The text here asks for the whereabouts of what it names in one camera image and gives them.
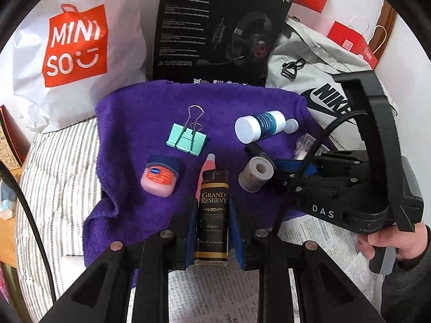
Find light blue packet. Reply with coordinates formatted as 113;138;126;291
0;178;17;221

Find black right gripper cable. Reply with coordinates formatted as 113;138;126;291
274;110;366;236

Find person's right forearm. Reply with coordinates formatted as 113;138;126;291
380;230;431;323

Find brown wooden frame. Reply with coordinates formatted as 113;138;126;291
372;0;398;71

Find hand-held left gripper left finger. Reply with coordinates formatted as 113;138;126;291
40;198;199;323

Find black and gold box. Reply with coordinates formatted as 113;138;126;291
193;170;231;266

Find white tape roll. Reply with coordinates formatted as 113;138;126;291
238;156;274;193

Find black tube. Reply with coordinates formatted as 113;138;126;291
244;143;280;170

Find person's right hand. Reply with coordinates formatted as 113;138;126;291
356;224;431;259

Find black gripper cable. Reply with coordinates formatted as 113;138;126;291
0;161;59;298
274;110;366;236

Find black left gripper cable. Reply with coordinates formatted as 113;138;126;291
0;161;59;298

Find green binder clip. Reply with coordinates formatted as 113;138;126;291
167;105;208;157

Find grey bag black logo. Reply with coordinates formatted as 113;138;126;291
266;17;374;150

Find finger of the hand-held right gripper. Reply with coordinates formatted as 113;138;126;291
269;171;362;197
274;151;364;179

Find white bottle blue label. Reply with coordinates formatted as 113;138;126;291
235;110;287;143

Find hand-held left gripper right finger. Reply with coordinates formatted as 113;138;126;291
229;202;383;323

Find pink tube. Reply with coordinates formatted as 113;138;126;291
200;154;218;189

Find pink jar blue lid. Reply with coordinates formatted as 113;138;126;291
140;155;180;197

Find purple towel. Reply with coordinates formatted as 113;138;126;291
82;80;337;276

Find newspaper sheet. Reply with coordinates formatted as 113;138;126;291
135;215;383;323

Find striped white bedsheet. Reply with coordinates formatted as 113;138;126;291
15;121;102;310

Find pink packet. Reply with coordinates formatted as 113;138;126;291
0;262;21;310

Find white shopping bag orange logo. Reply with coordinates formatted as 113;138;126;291
12;0;159;133

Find patterned cardboard box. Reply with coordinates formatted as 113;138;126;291
0;104;29;169

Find small clear plastic packet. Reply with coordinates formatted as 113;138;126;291
293;134;329;162

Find red paper bag white handles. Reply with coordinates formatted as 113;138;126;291
328;17;388;69

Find brown cardboard box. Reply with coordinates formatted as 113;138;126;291
0;215;21;270

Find black headset box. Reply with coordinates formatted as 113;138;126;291
151;0;295;86

